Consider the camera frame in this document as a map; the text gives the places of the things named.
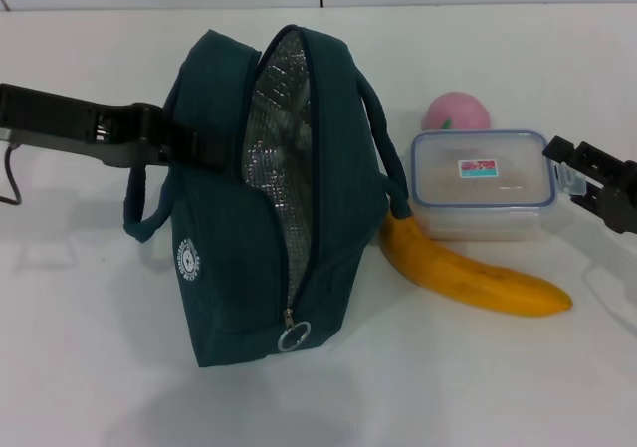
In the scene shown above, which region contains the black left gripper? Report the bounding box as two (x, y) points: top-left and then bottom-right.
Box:
(0, 82), (238, 168)

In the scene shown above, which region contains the dark teal insulated lunch bag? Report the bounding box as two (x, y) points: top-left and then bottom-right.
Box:
(122, 24), (414, 368)

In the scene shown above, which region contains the yellow banana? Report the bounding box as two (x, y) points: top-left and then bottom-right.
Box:
(378, 212), (573, 319)

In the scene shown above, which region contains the pink toy peach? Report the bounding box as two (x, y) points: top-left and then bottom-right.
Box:
(423, 91), (493, 132)

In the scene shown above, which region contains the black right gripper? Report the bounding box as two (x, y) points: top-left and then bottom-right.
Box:
(541, 135), (637, 237)

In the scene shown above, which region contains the clear blue-rimmed lunch box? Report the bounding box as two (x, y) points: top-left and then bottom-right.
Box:
(410, 128), (584, 243)

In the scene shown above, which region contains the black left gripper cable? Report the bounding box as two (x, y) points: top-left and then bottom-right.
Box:
(0, 141), (24, 206)

